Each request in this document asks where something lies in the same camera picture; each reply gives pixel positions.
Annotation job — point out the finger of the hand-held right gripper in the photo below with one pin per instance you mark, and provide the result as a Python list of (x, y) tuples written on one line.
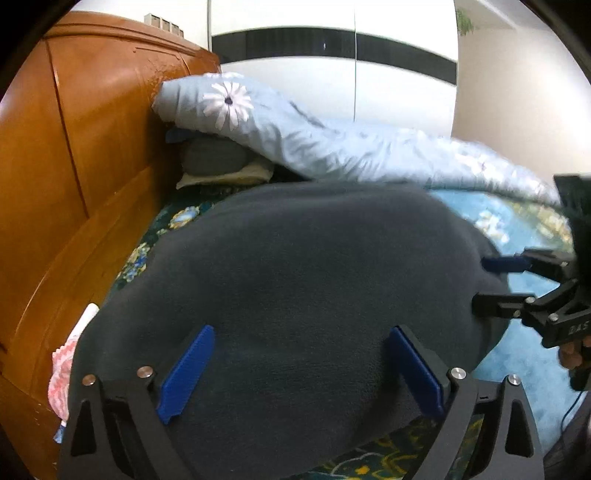
[(496, 304), (503, 264)]

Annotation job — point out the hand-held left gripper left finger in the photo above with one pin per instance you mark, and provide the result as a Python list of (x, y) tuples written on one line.
[(184, 374)]

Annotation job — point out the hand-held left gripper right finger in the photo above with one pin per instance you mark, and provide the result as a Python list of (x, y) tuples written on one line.
[(415, 374)]

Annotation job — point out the person's right hand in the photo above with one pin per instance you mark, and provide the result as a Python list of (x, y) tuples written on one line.
[(570, 355)]

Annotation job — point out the pink and white cloth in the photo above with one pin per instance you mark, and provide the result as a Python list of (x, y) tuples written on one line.
[(62, 369)]

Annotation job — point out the teal floral blanket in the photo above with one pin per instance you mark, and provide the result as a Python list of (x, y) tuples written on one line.
[(138, 258)]

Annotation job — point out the beige pillow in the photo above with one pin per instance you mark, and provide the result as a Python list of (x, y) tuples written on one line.
[(240, 174)]

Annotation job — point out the light blue floral quilt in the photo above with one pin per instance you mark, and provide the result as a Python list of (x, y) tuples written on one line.
[(323, 147)]

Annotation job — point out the grey pillow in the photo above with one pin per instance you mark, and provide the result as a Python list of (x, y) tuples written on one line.
[(212, 157)]

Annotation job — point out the wooden headboard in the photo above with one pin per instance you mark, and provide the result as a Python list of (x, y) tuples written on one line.
[(92, 138)]

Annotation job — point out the white wardrobe with black stripe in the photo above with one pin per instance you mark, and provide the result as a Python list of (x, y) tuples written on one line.
[(323, 83)]

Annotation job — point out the small grey box set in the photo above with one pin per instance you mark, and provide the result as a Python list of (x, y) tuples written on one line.
[(164, 24)]

